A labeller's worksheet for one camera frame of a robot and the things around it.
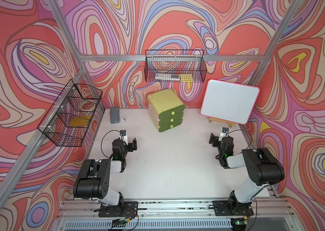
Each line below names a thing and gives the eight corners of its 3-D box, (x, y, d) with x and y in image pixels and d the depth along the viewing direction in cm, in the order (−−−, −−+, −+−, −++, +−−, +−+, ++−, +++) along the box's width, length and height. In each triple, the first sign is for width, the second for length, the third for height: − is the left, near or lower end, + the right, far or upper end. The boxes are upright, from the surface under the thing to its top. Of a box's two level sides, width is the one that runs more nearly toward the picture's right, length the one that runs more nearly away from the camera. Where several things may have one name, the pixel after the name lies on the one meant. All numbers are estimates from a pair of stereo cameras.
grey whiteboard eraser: (110, 124, 112) (109, 122, 110) (110, 109, 123) (110, 107, 121) (119, 122, 113) (118, 120, 111) (119, 108, 123) (118, 106, 122)
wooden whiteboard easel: (207, 123, 113) (209, 118, 109) (208, 120, 114) (209, 116, 110) (233, 129, 108) (235, 125, 104) (233, 127, 110) (235, 123, 106)
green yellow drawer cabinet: (158, 137, 104) (157, 117, 87) (146, 117, 116) (143, 96, 99) (183, 126, 110) (186, 105, 93) (169, 109, 123) (170, 87, 105)
